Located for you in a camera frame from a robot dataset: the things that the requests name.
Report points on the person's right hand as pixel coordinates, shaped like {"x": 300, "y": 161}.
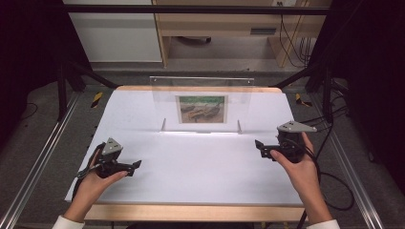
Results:
{"x": 302, "y": 175}

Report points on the yellow black hazard tape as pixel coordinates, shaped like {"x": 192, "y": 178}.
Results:
{"x": 96, "y": 99}
{"x": 301, "y": 100}

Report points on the clear acrylic photo frame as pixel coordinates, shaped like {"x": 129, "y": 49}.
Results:
{"x": 165, "y": 105}

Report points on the silver metal standoff pin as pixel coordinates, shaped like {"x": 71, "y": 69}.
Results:
{"x": 163, "y": 124}
{"x": 239, "y": 126}

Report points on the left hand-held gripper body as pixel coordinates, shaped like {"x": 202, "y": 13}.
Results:
{"x": 110, "y": 162}

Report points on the wooden desk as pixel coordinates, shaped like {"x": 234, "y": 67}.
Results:
{"x": 223, "y": 27}

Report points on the black horizontal metal bar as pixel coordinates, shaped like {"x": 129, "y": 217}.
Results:
{"x": 191, "y": 9}

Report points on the black curtain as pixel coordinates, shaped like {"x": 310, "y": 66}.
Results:
{"x": 372, "y": 79}
{"x": 28, "y": 57}

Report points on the aluminium floor rail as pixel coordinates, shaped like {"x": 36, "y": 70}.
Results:
{"x": 350, "y": 165}
{"x": 38, "y": 159}

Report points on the white cabinet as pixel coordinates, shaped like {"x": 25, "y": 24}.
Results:
{"x": 117, "y": 35}

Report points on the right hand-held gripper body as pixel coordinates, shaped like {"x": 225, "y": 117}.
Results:
{"x": 291, "y": 146}

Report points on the landscape picture print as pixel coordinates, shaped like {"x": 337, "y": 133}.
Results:
{"x": 202, "y": 109}

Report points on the person's left hand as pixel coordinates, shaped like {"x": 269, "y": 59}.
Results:
{"x": 92, "y": 187}

